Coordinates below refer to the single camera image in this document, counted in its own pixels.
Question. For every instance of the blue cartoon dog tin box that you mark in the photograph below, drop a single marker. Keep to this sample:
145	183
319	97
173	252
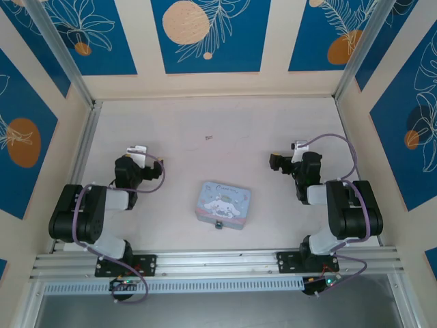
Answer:
223	201

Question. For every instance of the small padlock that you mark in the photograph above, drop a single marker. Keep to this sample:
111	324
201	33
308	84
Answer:
218	225

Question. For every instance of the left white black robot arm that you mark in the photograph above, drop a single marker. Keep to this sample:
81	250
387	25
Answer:
78	218

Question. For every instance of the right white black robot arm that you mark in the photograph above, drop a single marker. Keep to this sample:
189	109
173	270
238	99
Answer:
355	218

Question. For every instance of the left controller board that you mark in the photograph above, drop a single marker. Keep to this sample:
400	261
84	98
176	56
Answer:
123	283

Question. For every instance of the controller board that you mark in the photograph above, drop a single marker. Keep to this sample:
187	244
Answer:
123	283
324	283

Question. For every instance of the right controller board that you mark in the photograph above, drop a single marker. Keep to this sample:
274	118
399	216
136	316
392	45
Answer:
324	283

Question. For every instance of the grey metal sheet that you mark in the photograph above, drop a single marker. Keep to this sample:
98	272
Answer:
218	311

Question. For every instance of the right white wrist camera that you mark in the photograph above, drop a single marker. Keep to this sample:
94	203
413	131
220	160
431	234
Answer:
300	147

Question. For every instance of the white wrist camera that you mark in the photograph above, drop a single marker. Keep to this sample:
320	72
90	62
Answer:
300	147
137	152

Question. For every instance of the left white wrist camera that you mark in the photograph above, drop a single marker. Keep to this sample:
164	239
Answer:
137	152

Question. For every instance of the aluminium side rail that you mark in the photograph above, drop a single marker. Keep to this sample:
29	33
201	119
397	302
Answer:
355	164
87	143

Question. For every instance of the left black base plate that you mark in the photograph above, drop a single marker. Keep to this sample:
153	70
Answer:
147	264

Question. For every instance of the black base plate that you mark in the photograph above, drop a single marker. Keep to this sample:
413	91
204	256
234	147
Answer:
286	262
147	264

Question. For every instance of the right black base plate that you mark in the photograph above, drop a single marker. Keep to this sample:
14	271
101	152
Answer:
286	262

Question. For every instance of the blue floral wall panel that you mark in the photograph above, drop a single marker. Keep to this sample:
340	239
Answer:
211	37
409	136
317	37
102	37
24	143

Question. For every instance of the aluminium mounting rail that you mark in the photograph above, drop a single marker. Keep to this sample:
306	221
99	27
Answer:
218	261

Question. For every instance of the aluminium frame post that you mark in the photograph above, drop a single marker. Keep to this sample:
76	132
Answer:
58	48
363	48

